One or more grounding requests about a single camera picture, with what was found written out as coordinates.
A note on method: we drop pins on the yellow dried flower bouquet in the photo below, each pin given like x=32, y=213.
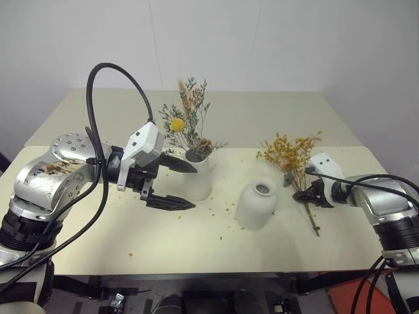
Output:
x=288, y=153

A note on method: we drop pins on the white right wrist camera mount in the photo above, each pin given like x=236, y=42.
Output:
x=327, y=165

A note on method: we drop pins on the black object at wall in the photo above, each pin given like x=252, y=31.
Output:
x=3, y=162

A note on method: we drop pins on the green dried bouquet yellow ball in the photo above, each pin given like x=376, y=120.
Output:
x=191, y=131

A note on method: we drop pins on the short white ceramic vase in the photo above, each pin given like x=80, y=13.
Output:
x=253, y=206

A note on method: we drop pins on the small silver metal clamp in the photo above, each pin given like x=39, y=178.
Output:
x=117, y=301

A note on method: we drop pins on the black table frame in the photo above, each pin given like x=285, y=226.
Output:
x=196, y=281

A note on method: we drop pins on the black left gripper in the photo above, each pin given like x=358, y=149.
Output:
x=139, y=178

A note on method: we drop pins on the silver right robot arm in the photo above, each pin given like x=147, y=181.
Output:
x=383, y=202

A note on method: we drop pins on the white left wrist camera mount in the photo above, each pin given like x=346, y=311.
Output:
x=146, y=134

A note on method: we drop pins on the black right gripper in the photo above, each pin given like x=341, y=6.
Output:
x=322, y=194

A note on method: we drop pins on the dark rounded shape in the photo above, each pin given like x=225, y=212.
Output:
x=170, y=305

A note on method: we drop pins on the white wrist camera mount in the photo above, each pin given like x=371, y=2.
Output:
x=327, y=165
x=146, y=134

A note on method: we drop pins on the red flat panel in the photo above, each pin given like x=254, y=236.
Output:
x=360, y=297

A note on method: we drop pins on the tall white ceramic vase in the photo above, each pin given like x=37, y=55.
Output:
x=198, y=180

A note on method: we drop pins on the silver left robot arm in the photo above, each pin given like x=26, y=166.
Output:
x=46, y=183

